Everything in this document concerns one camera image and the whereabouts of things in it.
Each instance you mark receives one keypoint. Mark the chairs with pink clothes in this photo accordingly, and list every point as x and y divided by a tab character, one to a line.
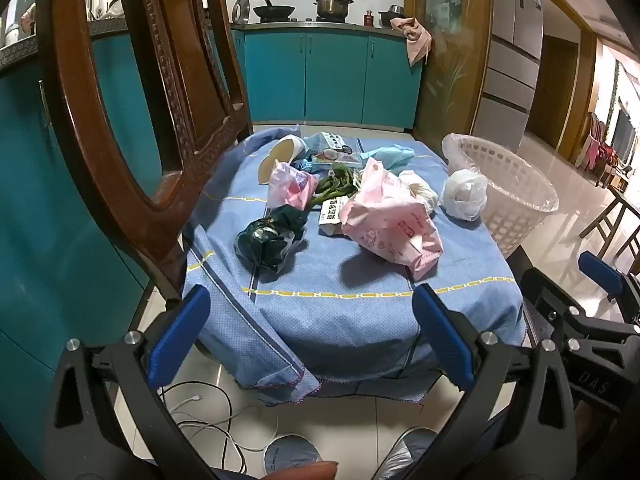
597	150

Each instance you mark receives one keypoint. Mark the person's right forearm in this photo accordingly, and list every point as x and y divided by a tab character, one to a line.
589	430

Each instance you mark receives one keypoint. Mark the large pink plastic bag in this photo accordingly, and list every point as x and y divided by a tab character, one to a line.
390	220

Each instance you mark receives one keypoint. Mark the blue tablecloth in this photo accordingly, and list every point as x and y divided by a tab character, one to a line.
325	285

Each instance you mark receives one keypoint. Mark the black pot with steel bowl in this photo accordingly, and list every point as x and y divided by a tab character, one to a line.
391	17

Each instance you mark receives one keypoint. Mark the clear plastic bin liner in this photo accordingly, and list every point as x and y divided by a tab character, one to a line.
462	150

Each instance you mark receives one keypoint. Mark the green leafy vegetable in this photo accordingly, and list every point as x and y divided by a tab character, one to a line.
335	182

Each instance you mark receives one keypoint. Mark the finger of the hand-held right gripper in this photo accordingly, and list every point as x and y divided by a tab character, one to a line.
560	305
600	272

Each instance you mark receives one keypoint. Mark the steel cooking pot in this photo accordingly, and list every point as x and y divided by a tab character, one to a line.
332	6

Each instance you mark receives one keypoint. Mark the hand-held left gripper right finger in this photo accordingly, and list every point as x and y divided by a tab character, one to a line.
445	335

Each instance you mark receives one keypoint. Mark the light blue wrapper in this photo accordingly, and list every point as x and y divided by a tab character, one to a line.
304	165

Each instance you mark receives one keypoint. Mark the carved wooden chair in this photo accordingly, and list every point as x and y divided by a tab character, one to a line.
100	110

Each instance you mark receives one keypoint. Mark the dark wooden stool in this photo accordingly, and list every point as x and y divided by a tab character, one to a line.
617	197

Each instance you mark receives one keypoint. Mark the grey slipper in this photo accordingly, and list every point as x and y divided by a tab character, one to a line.
292	457
407	452

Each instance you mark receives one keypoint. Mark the silver refrigerator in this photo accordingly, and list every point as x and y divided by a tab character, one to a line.
515	35

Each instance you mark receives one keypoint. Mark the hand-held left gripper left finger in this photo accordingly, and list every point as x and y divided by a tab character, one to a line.
180	325

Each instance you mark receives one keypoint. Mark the teal kitchen cabinet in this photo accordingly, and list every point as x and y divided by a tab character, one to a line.
30	210
330	75

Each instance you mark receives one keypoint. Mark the wooden framed glass door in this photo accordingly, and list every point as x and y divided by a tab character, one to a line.
450	50

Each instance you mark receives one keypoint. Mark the green garland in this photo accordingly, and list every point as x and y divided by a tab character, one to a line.
612	100

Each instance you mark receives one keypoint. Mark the white medicine box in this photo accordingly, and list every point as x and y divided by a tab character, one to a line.
330	212

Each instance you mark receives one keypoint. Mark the white plastic basket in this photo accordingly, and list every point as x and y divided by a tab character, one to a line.
517	205

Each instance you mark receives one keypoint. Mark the black wok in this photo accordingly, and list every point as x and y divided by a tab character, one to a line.
274	11

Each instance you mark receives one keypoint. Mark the white plastic bag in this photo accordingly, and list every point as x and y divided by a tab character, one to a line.
464	195

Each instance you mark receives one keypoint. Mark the dark green plastic bag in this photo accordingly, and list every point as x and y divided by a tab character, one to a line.
265	242

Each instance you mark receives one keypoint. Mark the blue face mask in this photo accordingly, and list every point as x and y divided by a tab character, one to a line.
392	156

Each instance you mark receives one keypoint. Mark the cream plastic bag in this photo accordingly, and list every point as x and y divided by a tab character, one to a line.
419	187

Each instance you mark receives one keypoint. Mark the small pink plastic bag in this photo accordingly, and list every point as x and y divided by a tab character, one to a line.
290	185

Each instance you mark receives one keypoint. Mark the white snack packet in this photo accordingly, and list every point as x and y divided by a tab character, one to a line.
332	147

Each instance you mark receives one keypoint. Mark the pink towel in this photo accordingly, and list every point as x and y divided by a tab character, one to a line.
417	40

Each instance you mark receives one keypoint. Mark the small red bottle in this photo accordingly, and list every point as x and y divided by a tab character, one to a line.
369	19

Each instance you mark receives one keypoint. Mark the dark television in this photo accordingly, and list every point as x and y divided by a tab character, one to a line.
625	132

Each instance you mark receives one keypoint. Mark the white shoe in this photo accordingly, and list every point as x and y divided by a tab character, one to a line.
280	157

